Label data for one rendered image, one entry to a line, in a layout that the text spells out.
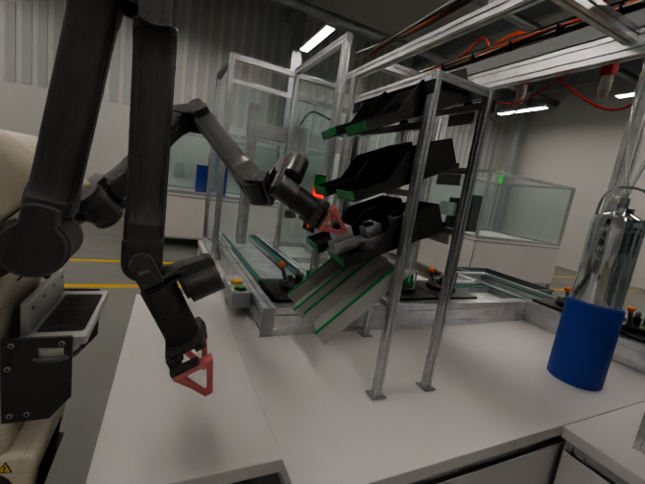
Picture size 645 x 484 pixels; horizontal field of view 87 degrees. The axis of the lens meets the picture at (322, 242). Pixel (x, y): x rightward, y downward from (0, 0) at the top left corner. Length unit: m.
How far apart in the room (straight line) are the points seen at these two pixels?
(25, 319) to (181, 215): 5.43
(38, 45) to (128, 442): 9.16
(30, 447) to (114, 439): 0.18
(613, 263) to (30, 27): 9.68
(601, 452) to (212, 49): 9.34
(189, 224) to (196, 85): 4.15
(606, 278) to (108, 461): 1.34
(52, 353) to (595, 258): 1.41
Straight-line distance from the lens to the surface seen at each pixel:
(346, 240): 0.83
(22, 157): 0.75
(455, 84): 0.90
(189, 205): 6.13
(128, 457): 0.78
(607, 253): 1.35
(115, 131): 9.20
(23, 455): 0.94
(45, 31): 9.67
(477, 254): 6.10
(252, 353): 1.07
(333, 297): 0.97
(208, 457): 0.76
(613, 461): 1.13
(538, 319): 1.96
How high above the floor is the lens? 1.37
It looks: 9 degrees down
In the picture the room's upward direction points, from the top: 8 degrees clockwise
